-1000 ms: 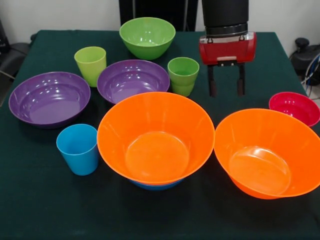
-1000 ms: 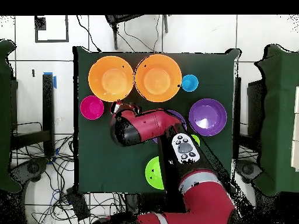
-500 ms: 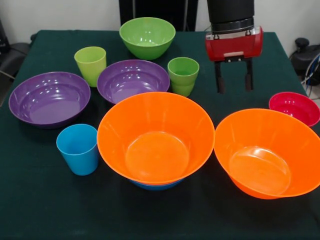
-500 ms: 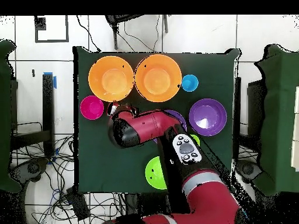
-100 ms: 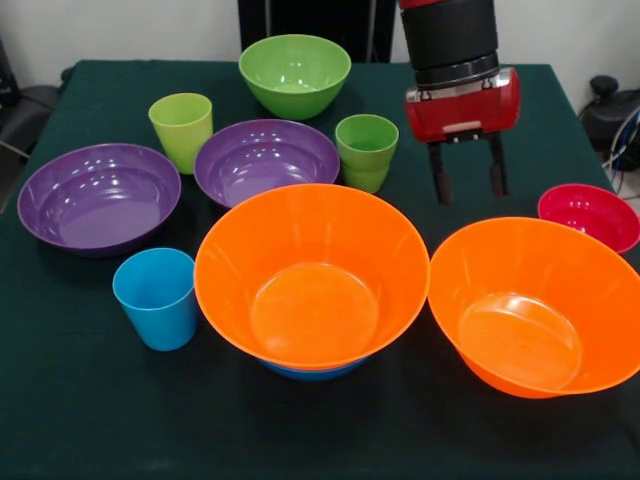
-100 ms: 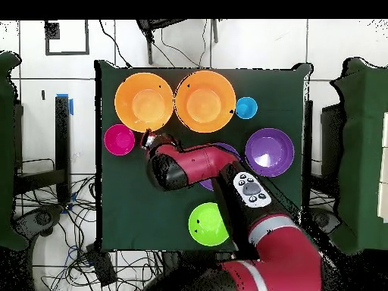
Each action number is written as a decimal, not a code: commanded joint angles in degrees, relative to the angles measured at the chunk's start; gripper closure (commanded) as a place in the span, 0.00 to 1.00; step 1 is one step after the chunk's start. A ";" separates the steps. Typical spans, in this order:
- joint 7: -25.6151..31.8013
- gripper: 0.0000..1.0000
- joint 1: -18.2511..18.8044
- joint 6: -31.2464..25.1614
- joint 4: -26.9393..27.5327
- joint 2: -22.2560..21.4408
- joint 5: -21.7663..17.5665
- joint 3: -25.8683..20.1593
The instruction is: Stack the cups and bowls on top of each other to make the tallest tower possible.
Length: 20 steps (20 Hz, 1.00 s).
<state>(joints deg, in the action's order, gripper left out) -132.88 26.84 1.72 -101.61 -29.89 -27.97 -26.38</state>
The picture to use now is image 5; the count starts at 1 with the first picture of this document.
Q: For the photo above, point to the yellow-green cup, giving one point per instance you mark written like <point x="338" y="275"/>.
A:
<point x="180" y="140"/>

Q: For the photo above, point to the red bowl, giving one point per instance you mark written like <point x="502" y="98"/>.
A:
<point x="595" y="210"/>

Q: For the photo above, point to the orange bowl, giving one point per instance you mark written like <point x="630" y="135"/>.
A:
<point x="310" y="240"/>
<point x="530" y="270"/>

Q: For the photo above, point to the black equipment box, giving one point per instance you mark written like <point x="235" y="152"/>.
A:
<point x="7" y="80"/>

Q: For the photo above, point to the dark green table cloth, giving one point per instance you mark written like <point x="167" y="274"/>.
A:
<point x="75" y="400"/>

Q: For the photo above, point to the grey pedestal foot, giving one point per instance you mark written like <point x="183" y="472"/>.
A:
<point x="607" y="107"/>
<point x="30" y="110"/>

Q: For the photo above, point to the purple bowl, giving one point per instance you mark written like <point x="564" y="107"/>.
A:
<point x="100" y="200"/>
<point x="265" y="155"/>

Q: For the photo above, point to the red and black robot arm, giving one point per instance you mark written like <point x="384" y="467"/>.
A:
<point x="450" y="35"/>

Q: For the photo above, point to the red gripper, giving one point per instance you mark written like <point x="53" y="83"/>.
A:
<point x="460" y="110"/>

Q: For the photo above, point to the blue cup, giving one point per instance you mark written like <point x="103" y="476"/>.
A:
<point x="155" y="320"/>

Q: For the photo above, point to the green cup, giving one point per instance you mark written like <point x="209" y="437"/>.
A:
<point x="365" y="180"/>
<point x="365" y="132"/>

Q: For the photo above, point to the blue bowl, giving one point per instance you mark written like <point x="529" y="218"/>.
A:
<point x="310" y="374"/>

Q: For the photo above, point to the green bowl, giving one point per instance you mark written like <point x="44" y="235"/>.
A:
<point x="295" y="75"/>

